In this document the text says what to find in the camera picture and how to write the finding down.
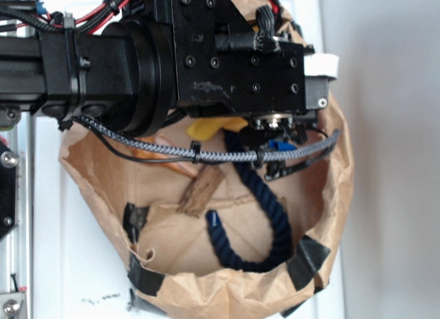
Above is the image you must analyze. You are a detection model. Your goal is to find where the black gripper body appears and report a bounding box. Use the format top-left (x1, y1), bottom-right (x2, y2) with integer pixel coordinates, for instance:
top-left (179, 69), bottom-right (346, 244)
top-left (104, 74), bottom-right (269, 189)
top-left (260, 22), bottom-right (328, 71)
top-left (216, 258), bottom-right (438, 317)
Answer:
top-left (152, 0), bottom-right (338, 125)

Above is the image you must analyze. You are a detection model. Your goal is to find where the yellow cloth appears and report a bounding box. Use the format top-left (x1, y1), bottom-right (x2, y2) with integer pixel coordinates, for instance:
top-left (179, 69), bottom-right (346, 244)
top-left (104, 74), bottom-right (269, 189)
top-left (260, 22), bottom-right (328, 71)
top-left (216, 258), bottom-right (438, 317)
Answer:
top-left (186, 117), bottom-right (249, 142)

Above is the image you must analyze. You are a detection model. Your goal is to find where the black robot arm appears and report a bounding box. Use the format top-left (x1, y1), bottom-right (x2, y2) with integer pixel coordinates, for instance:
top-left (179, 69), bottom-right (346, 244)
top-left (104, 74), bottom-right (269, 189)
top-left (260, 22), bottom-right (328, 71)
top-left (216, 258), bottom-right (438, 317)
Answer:
top-left (1, 0), bottom-right (338, 137)

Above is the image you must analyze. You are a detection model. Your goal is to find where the brown wood piece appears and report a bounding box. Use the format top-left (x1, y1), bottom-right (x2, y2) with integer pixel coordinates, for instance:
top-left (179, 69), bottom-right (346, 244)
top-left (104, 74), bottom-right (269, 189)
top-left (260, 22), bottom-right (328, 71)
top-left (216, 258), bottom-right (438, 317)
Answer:
top-left (177, 166), bottom-right (225, 217)

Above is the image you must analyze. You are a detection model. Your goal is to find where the brown paper bag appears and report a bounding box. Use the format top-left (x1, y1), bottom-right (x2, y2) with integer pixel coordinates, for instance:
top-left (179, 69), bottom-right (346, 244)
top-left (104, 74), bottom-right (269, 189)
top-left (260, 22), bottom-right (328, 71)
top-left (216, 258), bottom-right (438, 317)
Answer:
top-left (60, 98), bottom-right (354, 318)

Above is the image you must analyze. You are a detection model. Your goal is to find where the thin black cable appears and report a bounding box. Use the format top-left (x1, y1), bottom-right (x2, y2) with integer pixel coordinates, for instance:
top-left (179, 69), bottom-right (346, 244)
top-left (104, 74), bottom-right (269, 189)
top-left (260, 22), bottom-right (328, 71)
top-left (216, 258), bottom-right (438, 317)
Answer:
top-left (87, 124), bottom-right (340, 171)

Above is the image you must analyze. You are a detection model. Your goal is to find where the grey braided cable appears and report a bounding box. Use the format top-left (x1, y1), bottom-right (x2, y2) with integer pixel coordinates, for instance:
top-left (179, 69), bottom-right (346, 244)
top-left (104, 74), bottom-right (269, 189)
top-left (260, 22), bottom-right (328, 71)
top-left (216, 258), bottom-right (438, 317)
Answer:
top-left (77, 115), bottom-right (341, 165)

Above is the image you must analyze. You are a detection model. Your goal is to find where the dark blue rope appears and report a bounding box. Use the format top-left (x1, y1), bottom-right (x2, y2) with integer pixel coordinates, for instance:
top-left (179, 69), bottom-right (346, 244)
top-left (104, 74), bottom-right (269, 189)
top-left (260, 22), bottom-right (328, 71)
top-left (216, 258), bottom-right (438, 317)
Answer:
top-left (205, 131), bottom-right (294, 274)

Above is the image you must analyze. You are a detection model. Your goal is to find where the red and black wire bundle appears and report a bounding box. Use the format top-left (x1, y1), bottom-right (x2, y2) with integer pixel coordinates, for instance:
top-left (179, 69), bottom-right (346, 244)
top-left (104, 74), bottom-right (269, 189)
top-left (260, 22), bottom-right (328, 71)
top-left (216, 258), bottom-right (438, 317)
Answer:
top-left (0, 0), bottom-right (152, 34)

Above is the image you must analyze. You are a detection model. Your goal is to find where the black octagonal mount plate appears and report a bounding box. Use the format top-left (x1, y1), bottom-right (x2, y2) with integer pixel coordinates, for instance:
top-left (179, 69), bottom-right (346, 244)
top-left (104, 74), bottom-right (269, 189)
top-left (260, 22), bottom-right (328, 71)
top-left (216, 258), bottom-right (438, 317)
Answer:
top-left (0, 142), bottom-right (18, 240)

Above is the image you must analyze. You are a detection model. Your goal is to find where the aluminium rail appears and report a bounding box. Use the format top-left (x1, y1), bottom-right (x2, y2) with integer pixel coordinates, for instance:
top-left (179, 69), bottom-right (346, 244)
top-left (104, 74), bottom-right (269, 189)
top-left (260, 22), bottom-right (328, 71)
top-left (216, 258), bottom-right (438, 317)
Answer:
top-left (1, 105), bottom-right (34, 318)

